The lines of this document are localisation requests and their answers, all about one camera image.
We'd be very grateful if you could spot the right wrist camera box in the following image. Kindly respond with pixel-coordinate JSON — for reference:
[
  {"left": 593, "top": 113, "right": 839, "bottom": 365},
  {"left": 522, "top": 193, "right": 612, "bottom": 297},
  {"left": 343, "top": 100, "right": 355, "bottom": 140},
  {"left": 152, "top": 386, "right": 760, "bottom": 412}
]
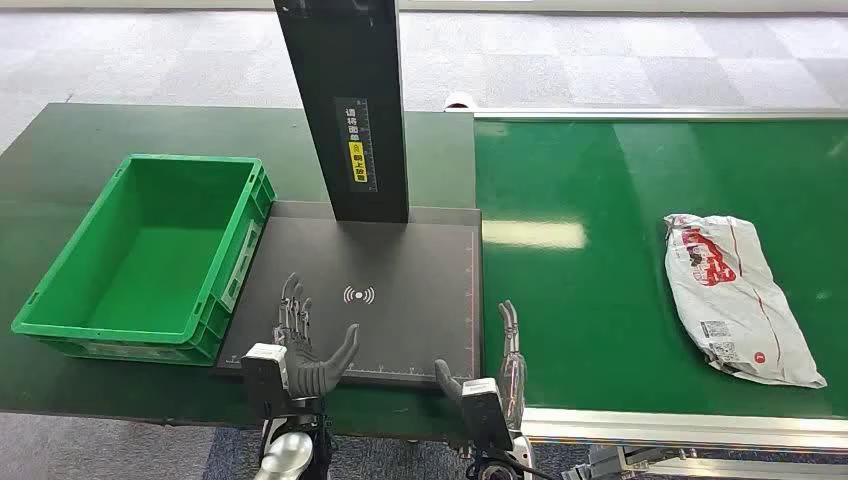
[{"left": 460, "top": 378, "right": 515, "bottom": 453}]

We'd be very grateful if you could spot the black scanner base plate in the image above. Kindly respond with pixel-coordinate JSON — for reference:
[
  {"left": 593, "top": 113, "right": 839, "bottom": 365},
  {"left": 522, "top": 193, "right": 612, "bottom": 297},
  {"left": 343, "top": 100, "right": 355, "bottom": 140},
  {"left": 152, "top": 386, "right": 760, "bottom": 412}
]
[{"left": 211, "top": 200, "right": 484, "bottom": 393}]

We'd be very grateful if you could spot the black scanner column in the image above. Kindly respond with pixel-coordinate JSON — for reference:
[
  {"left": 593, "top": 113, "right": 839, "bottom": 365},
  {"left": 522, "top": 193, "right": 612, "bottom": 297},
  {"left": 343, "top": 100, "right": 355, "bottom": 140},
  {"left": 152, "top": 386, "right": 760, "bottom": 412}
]
[{"left": 273, "top": 0, "right": 411, "bottom": 225}]

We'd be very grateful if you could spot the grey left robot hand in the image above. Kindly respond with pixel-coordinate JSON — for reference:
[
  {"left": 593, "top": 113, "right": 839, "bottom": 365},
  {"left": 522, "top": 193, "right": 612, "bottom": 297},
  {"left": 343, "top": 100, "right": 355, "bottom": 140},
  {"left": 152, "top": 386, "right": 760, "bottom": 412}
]
[{"left": 272, "top": 272, "right": 361, "bottom": 401}]

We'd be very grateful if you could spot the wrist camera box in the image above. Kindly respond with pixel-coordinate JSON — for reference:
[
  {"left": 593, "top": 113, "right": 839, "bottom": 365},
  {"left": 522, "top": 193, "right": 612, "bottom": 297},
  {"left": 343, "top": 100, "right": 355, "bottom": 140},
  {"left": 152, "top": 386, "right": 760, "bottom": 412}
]
[
  {"left": 240, "top": 342, "right": 291, "bottom": 420},
  {"left": 460, "top": 378, "right": 515, "bottom": 453}
]

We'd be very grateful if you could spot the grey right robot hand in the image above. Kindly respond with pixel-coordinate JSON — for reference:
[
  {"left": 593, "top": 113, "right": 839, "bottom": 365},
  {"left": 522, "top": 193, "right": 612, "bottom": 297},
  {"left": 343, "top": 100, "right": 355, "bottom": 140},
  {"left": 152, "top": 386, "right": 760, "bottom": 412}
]
[{"left": 433, "top": 299, "right": 528, "bottom": 433}]

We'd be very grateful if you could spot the dark green table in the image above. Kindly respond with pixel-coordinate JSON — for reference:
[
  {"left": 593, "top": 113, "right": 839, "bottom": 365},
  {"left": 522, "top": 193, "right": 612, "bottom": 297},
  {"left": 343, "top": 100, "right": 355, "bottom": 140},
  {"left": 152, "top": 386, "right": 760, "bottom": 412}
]
[{"left": 0, "top": 101, "right": 486, "bottom": 443}]

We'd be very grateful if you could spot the black yellow column label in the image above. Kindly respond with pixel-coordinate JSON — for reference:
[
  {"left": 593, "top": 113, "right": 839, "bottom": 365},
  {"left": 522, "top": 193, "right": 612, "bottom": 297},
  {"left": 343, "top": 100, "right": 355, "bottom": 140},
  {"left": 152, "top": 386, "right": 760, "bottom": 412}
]
[{"left": 333, "top": 96, "right": 378, "bottom": 194}]

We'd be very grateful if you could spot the grey plastic mailer package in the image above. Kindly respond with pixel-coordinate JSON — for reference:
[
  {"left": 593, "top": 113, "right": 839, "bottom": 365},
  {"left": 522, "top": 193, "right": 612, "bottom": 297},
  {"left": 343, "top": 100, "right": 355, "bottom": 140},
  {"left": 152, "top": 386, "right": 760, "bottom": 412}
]
[{"left": 663, "top": 213, "right": 829, "bottom": 390}]

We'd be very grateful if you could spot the green plastic crate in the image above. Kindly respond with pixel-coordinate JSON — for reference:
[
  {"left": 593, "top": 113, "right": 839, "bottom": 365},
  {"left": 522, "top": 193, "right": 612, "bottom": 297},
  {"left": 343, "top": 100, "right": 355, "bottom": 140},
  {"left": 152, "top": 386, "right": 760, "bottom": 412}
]
[{"left": 11, "top": 153, "right": 277, "bottom": 368}]

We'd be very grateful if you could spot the aluminium conveyor frame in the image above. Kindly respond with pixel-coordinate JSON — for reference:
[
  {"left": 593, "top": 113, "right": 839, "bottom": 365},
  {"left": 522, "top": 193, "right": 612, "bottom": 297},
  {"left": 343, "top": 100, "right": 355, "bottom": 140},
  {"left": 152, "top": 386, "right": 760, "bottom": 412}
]
[{"left": 445, "top": 105, "right": 848, "bottom": 480}]

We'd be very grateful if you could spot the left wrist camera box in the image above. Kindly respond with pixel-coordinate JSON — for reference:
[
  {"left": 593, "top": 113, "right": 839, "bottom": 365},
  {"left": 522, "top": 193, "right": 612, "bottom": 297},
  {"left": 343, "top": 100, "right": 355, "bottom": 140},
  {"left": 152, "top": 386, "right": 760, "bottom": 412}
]
[{"left": 240, "top": 342, "right": 291, "bottom": 420}]

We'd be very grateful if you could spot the green conveyor belt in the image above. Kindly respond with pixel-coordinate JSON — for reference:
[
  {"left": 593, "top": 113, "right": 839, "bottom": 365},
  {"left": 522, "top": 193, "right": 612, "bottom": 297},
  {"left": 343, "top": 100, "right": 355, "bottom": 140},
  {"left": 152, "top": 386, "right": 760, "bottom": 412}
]
[{"left": 474, "top": 117, "right": 848, "bottom": 421}]

